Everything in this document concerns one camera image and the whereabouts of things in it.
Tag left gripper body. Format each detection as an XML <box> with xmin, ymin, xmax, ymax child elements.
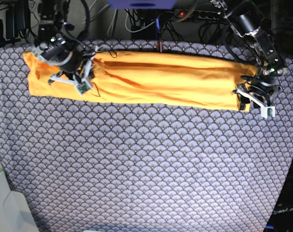
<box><xmin>236</xmin><ymin>69</ymin><xmax>288</xmax><ymax>108</ymax></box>

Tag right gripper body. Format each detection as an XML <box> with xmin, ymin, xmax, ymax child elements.
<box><xmin>32</xmin><ymin>33</ymin><xmax>93</xmax><ymax>73</ymax></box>

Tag yellow T-shirt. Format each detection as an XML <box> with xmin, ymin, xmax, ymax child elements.
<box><xmin>23</xmin><ymin>51</ymin><xmax>257</xmax><ymax>110</ymax></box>

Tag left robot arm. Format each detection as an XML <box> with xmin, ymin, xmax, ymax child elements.
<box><xmin>211</xmin><ymin>0</ymin><xmax>287</xmax><ymax>116</ymax></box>

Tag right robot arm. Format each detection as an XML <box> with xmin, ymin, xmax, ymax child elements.
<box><xmin>32</xmin><ymin>0</ymin><xmax>96</xmax><ymax>88</ymax></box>

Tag red black table clamp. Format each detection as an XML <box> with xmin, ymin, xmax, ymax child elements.
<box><xmin>157</xmin><ymin>41</ymin><xmax>164</xmax><ymax>53</ymax></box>

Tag blue box at top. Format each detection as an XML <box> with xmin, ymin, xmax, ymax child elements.
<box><xmin>109</xmin><ymin>0</ymin><xmax>176</xmax><ymax>10</ymax></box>

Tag blue fan-patterned tablecloth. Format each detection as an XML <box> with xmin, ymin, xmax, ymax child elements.
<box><xmin>0</xmin><ymin>45</ymin><xmax>293</xmax><ymax>232</ymax></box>

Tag black OpenArm labelled case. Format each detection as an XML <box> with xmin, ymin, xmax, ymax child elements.
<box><xmin>264</xmin><ymin>160</ymin><xmax>293</xmax><ymax>232</ymax></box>

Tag white plastic bin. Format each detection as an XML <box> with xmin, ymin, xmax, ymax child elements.
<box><xmin>0</xmin><ymin>162</ymin><xmax>38</xmax><ymax>232</ymax></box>

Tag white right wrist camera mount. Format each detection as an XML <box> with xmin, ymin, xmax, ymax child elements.
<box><xmin>50</xmin><ymin>46</ymin><xmax>99</xmax><ymax>95</ymax></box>

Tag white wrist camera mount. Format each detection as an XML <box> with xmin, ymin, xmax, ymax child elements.
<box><xmin>50</xmin><ymin>46</ymin><xmax>99</xmax><ymax>95</ymax></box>
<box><xmin>233</xmin><ymin>88</ymin><xmax>276</xmax><ymax>118</ymax></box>

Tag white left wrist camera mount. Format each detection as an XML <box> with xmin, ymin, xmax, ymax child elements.
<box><xmin>233</xmin><ymin>88</ymin><xmax>276</xmax><ymax>118</ymax></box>

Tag black cable bundle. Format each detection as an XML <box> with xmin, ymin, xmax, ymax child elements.
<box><xmin>83</xmin><ymin>4</ymin><xmax>234</xmax><ymax>42</ymax></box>

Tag white power strip red switch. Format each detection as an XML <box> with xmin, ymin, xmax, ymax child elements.
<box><xmin>174</xmin><ymin>9</ymin><xmax>222</xmax><ymax>19</ymax></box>

